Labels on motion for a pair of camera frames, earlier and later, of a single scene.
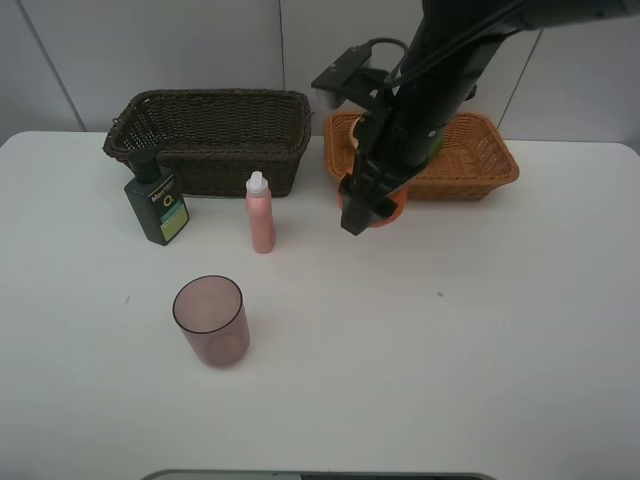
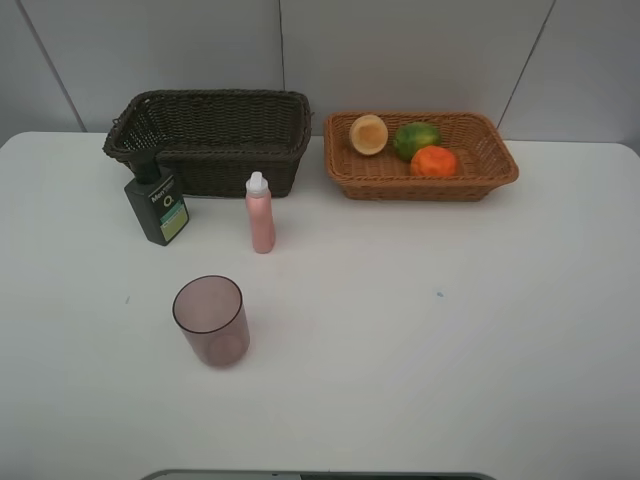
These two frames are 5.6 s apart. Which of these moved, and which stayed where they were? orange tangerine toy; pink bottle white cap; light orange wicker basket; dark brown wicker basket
Moved: orange tangerine toy
Stayed: dark brown wicker basket; pink bottle white cap; light orange wicker basket
